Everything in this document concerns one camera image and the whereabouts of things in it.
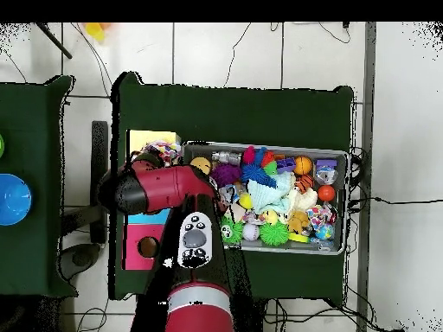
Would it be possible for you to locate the polka dot cloth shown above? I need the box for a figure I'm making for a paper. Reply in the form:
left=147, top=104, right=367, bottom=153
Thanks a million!
left=141, top=139, right=183, bottom=167

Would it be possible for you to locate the shallow mesh bin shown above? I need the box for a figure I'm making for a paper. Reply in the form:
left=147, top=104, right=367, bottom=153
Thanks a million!
left=181, top=140, right=350, bottom=256

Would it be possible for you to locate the wooden box with three holes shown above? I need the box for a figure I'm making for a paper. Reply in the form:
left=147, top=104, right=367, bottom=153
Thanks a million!
left=121, top=129, right=183, bottom=271

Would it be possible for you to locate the purple spiky ball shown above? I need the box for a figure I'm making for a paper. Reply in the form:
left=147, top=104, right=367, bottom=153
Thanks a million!
left=210, top=163, right=242, bottom=188

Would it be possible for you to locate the orange round sponge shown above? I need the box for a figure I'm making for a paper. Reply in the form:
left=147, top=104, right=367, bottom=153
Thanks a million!
left=189, top=156, right=213, bottom=176

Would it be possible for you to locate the blue spiky ball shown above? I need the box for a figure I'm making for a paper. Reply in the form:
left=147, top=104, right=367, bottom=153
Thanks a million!
left=239, top=162, right=278, bottom=189

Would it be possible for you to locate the light blue knitted cloth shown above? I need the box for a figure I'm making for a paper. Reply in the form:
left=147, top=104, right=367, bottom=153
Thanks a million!
left=246, top=172, right=295, bottom=214

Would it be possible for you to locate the green spiky toy with eyes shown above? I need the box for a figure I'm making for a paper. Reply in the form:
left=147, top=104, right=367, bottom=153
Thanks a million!
left=220, top=216, right=244, bottom=245

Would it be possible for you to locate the white baseball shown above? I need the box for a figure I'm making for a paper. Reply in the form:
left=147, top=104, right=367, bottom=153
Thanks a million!
left=241, top=222, right=260, bottom=242

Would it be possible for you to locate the green spiky ball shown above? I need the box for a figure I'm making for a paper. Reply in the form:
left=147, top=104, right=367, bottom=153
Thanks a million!
left=259, top=220, right=291, bottom=247

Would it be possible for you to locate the tiger plush toy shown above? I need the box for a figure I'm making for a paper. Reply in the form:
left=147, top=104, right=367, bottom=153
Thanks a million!
left=295, top=174, right=315, bottom=194

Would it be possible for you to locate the small basketball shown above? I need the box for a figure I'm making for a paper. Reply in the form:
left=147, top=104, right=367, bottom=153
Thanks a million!
left=293, top=156, right=313, bottom=176

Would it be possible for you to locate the brown teddy bear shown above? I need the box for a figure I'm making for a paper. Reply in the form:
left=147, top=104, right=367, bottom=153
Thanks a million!
left=286, top=210, right=311, bottom=234

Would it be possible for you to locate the orange ball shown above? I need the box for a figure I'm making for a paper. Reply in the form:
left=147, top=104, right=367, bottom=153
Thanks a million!
left=317, top=185, right=337, bottom=203

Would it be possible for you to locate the black upright panel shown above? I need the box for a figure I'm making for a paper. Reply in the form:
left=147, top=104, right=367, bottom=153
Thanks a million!
left=90, top=120, right=109, bottom=245

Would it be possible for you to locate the grey round base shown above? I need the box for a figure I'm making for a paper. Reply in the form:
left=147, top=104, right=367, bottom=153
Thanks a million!
left=58, top=242, right=102, bottom=282

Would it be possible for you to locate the yellow object on floor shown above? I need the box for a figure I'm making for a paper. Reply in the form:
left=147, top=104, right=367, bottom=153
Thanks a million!
left=84, top=22, right=106, bottom=42

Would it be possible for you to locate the dark green side tablecloth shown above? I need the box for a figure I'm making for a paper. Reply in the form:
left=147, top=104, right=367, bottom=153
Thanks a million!
left=0, top=74, right=79, bottom=299

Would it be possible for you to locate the blue bowl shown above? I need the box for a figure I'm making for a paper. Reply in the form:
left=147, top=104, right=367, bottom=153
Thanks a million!
left=0, top=173, right=33, bottom=227

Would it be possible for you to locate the black rod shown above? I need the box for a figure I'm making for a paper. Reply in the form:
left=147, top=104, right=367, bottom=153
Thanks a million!
left=35, top=22, right=74, bottom=60

